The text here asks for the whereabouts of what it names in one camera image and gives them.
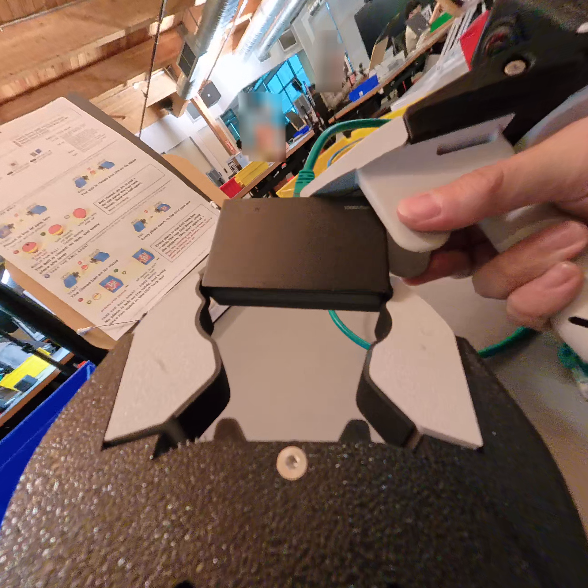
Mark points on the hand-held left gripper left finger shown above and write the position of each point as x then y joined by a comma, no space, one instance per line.
165,376

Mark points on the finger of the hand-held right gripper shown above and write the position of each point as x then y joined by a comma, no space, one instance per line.
363,151

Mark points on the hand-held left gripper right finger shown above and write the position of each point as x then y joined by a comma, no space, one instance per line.
422,376

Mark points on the yellow plastic bin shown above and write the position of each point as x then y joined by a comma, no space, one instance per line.
285,190
255,173

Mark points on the black network switch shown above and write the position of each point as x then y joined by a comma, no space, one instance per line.
294,248

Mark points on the person's right hand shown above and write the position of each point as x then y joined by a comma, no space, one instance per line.
528,193

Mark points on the blue plastic bin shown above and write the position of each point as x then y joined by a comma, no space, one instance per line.
36,436
363,89

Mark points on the red plastic bin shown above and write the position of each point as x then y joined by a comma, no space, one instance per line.
471,41
228,187

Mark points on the black ceiling speaker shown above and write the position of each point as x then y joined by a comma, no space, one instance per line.
210,94

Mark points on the instruction sheet board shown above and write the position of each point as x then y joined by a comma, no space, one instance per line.
92,206

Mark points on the silver ventilation duct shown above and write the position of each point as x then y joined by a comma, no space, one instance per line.
206,41
280,27

